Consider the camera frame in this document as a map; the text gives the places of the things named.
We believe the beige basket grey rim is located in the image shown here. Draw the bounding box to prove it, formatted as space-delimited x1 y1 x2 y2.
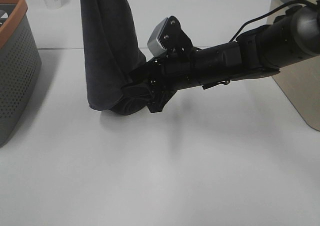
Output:
269 0 320 131

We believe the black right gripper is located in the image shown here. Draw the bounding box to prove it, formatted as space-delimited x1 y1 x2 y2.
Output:
121 16 243 113

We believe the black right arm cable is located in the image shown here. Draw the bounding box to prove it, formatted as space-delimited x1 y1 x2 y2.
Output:
228 0 320 42

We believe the dark grey towel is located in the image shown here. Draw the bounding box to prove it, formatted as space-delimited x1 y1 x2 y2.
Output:
80 0 146 115

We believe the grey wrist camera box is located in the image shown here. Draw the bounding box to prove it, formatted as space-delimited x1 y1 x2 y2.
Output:
147 18 170 57

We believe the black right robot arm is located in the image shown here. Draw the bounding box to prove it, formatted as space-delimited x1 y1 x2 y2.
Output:
122 0 320 113

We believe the grey perforated basket orange rim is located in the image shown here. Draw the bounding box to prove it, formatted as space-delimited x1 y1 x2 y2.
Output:
0 0 42 145

